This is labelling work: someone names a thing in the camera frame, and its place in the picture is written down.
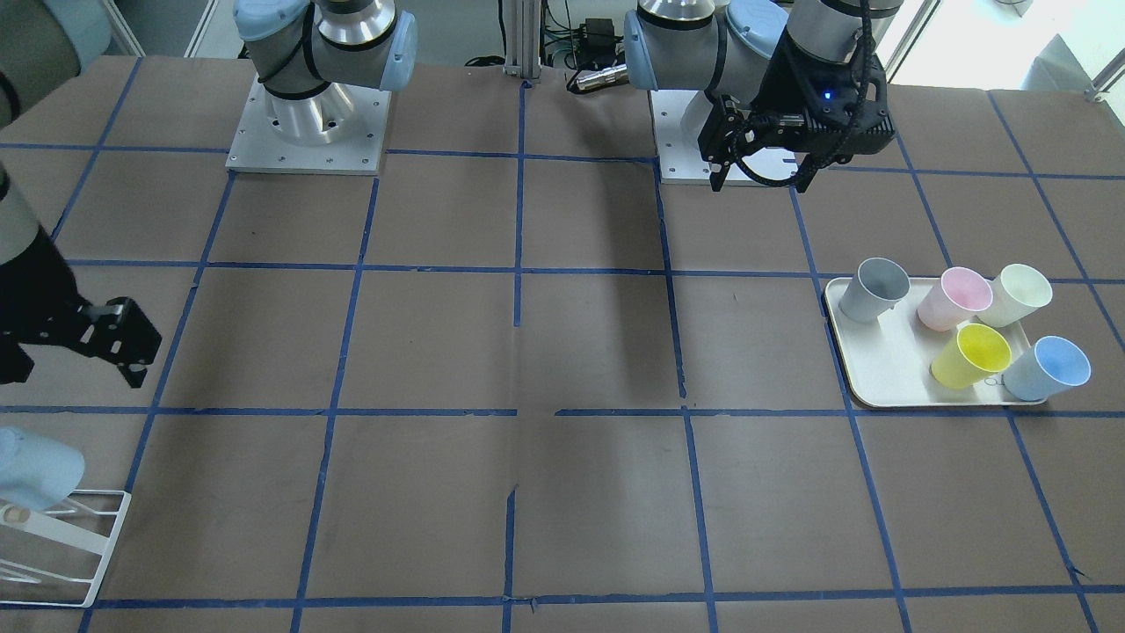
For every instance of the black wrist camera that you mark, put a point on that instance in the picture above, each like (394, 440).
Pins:
(120, 332)

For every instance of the grey plastic cup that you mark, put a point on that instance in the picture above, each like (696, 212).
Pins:
(878, 285)

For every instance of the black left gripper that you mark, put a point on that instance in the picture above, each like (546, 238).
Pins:
(777, 81)

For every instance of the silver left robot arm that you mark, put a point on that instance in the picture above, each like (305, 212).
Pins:
(709, 49)

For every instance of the light blue plastic cup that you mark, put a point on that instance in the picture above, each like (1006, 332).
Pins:
(1052, 365)

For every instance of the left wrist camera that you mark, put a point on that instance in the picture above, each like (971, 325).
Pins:
(832, 121)

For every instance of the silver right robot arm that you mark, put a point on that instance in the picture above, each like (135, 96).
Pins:
(305, 52)

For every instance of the cream plastic cup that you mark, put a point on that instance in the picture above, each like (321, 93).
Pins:
(1018, 290)

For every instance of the white wire rack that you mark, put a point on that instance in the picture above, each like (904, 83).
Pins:
(58, 557)

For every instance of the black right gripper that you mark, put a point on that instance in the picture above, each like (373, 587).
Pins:
(33, 297)

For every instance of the yellow plastic cup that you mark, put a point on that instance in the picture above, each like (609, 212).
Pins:
(975, 352)

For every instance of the pink plastic cup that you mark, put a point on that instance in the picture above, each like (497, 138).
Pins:
(958, 295)

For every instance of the cream plastic tray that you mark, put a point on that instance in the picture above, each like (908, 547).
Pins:
(887, 362)

